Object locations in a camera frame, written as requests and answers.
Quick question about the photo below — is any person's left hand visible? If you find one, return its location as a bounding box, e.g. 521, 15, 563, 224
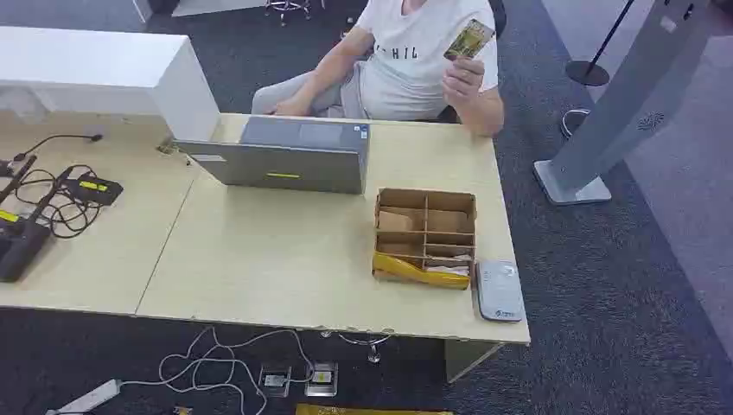
442, 55, 487, 109

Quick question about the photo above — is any person's right hand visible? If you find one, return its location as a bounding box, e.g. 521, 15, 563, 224
273, 98, 313, 118

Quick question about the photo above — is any grey laptop carton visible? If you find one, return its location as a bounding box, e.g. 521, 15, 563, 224
174, 115, 372, 196

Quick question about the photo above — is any person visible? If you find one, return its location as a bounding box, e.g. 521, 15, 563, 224
252, 0, 507, 138

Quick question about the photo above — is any chrome stool base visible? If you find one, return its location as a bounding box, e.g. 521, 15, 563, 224
264, 0, 315, 28

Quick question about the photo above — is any brown card stack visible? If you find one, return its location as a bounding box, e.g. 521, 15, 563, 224
378, 210, 415, 233

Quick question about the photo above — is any grey floor kiosk stand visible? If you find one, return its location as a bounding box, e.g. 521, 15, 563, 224
533, 0, 717, 206

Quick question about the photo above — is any wooden compartment box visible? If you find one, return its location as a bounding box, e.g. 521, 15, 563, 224
372, 188, 478, 291

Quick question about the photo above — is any white card stack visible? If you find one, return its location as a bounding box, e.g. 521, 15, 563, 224
425, 262, 472, 278

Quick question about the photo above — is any white cabinet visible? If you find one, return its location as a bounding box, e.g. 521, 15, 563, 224
0, 25, 221, 144

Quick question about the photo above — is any yellow foil packet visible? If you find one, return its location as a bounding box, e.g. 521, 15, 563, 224
372, 252, 472, 291

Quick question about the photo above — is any white flat device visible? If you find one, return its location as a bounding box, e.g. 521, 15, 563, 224
474, 260, 526, 323

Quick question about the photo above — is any black charger with yellow label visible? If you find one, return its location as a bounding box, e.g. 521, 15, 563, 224
61, 176, 124, 208

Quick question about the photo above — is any black antenna rod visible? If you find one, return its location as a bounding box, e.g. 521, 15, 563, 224
25, 166, 75, 226
0, 154, 39, 205

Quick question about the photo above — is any metal floor socket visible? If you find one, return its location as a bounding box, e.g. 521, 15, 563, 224
258, 366, 292, 399
304, 361, 340, 399

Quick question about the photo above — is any beige desk leg panel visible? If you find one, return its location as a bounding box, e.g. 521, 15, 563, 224
444, 338, 506, 384

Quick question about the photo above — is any black router device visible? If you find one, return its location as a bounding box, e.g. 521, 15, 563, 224
0, 220, 53, 284

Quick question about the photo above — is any white power strip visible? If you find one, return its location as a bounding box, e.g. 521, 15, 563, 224
45, 379, 123, 415

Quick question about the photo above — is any black stanchion post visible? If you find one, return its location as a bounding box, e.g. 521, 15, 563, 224
565, 0, 637, 88

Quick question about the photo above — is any black gooseneck cable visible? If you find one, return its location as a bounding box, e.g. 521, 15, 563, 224
12, 133, 105, 163

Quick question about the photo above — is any chrome desk foot ring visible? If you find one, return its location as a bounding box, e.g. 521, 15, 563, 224
319, 329, 395, 366

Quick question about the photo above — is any black tangled cable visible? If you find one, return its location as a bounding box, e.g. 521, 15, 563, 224
14, 164, 103, 240

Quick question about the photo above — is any white floor cable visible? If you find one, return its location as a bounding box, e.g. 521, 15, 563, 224
121, 325, 317, 415

